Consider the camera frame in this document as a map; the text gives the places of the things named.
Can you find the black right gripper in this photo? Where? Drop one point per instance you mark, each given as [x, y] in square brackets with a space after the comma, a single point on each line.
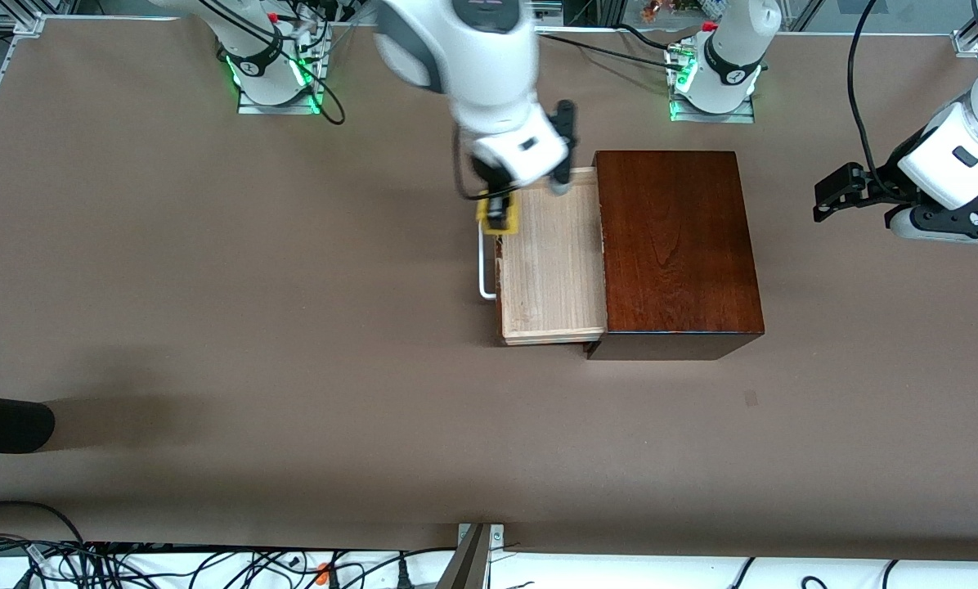
[487, 177]

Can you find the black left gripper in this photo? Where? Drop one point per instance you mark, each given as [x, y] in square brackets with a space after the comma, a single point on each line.
[880, 183]

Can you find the yellow block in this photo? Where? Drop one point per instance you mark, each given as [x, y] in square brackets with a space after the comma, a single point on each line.
[515, 214]

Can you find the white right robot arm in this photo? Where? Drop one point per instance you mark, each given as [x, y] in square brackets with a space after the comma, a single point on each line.
[473, 49]

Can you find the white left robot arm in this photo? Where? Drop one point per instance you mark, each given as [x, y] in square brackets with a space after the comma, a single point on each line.
[971, 139]

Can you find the dark brown wooden cabinet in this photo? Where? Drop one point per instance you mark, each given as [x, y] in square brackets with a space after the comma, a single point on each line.
[677, 245]

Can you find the orange connector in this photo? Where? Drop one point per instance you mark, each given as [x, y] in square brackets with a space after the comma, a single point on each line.
[323, 573]

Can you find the black padded cylinder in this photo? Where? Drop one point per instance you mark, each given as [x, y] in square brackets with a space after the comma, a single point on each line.
[6, 424]

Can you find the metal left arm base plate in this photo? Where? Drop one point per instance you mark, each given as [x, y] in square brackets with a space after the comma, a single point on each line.
[711, 114]

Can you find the aluminium corner bracket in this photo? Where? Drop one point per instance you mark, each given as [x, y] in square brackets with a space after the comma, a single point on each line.
[962, 39]

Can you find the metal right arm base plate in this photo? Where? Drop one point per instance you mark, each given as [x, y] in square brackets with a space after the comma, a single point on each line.
[280, 106]

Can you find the metal table edge bracket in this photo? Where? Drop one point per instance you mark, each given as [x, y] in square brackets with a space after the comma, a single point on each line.
[471, 556]

